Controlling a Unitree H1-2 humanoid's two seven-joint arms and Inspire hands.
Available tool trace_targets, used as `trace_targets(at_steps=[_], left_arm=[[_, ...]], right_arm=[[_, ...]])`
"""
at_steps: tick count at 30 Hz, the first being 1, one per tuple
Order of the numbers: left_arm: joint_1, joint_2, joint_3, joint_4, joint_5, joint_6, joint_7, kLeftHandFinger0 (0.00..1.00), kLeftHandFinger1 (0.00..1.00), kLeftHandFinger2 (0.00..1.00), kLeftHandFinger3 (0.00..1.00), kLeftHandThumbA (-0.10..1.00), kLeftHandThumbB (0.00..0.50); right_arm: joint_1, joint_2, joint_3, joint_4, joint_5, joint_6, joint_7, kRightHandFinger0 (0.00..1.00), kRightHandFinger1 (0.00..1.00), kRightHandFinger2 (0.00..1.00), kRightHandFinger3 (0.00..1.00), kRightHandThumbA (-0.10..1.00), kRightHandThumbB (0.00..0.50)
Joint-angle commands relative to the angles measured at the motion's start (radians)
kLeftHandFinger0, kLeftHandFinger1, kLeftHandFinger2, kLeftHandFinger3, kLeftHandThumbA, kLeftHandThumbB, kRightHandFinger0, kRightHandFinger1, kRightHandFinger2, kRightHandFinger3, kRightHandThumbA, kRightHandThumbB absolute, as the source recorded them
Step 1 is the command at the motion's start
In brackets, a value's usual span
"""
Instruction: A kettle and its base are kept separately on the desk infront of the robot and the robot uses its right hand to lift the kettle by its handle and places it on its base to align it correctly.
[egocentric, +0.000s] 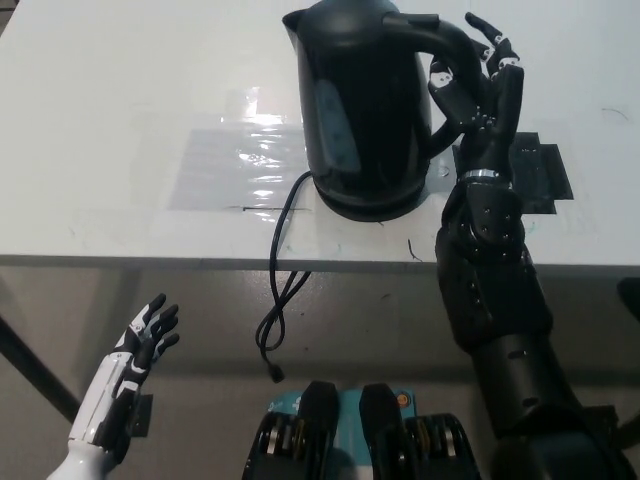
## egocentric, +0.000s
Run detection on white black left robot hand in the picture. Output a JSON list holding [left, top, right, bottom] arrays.
[[67, 293, 181, 451]]

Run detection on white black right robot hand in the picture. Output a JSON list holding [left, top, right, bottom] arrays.
[[428, 12, 527, 177]]

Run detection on black electric kettle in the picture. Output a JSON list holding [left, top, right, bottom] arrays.
[[281, 0, 485, 201]]

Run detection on black round kettle base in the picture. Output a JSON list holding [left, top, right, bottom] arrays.
[[312, 172, 427, 224]]

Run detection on black teal robot body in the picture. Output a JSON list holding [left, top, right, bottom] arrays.
[[242, 380, 476, 480]]

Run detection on black tape patch on table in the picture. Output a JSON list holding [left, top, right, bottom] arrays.
[[452, 132, 575, 216]]

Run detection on black table leg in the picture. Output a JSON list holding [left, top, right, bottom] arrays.
[[0, 313, 84, 419], [616, 278, 640, 324]]

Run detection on clear tape patch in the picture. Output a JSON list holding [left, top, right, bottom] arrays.
[[169, 88, 314, 214]]

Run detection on black power cord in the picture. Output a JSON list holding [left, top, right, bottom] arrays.
[[255, 172, 317, 385]]

